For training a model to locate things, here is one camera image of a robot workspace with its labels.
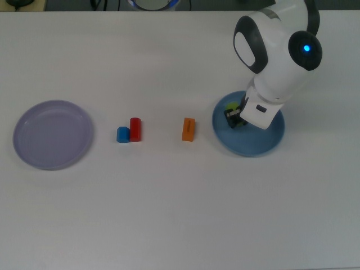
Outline green rectangular block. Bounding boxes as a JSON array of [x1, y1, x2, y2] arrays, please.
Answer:
[[226, 102, 246, 128]]

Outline orange rectangular block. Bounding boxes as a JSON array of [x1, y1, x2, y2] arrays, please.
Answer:
[[181, 117, 196, 141]]

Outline red cylinder block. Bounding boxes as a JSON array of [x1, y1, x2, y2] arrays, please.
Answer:
[[129, 117, 142, 142]]

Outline blue block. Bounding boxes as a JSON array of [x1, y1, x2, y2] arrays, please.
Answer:
[[116, 126, 131, 143]]

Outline blue plate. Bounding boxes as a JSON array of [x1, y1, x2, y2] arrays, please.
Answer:
[[211, 90, 286, 158]]

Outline purple plate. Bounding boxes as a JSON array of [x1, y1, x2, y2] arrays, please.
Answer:
[[12, 100, 93, 171]]

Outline black computer mouse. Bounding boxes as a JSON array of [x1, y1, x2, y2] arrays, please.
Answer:
[[5, 0, 35, 8]]

